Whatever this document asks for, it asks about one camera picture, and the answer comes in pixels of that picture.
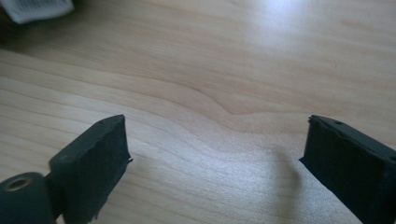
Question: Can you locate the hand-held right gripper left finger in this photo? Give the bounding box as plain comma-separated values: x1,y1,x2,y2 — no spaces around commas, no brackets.
49,114,134,224

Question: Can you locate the brown teddy bear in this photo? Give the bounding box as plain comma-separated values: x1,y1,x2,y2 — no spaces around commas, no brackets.
0,0,75,25

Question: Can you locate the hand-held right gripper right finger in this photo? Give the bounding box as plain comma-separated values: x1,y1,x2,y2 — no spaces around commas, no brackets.
299,114,396,224

